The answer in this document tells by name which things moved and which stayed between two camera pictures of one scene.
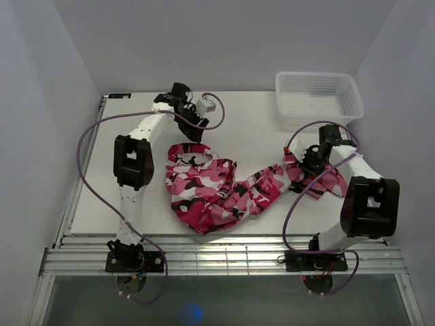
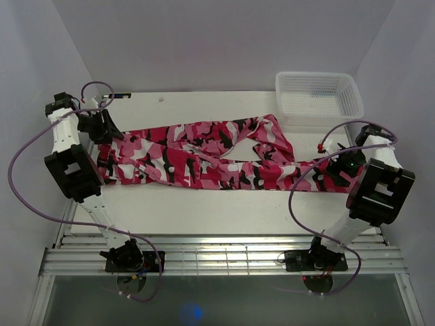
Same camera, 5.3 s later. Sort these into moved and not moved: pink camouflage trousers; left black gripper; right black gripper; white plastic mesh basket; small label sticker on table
Moved: right black gripper; left black gripper; pink camouflage trousers
Not moved: small label sticker on table; white plastic mesh basket
